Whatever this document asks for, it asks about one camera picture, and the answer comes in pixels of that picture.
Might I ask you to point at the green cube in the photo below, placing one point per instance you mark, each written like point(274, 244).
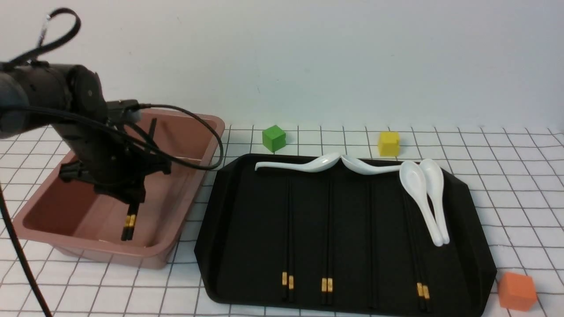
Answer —
point(274, 138)

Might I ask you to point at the white spoon centre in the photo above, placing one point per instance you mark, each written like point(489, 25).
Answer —
point(362, 168)

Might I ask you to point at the orange cube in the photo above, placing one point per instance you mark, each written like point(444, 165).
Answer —
point(517, 292)

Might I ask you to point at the black chopstick pair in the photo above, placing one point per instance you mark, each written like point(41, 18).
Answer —
point(324, 279)
point(291, 255)
point(127, 224)
point(285, 272)
point(131, 225)
point(412, 213)
point(330, 241)
point(413, 252)

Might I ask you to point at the white spoon right inner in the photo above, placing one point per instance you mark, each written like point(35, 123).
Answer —
point(414, 182)

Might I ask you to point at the black plastic tray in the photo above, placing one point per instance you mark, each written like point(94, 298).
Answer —
point(240, 248)

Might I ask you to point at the white spoon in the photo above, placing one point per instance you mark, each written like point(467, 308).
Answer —
point(319, 164)
point(435, 183)
point(362, 168)
point(414, 182)

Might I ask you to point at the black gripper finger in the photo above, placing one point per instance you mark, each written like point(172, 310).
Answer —
point(132, 194)

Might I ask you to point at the pink rectangular plastic bin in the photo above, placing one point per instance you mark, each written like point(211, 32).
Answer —
point(79, 223)

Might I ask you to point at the yellow cube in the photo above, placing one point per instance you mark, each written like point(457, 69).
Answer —
point(389, 144)

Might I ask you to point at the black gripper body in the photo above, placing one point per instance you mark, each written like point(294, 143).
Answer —
point(106, 156)

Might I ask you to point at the white spoon right outer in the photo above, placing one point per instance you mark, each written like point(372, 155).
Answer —
point(435, 183)

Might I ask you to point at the white spoon far left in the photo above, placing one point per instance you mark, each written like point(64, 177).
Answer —
point(319, 164)

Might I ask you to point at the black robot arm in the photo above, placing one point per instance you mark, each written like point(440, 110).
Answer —
point(69, 98)

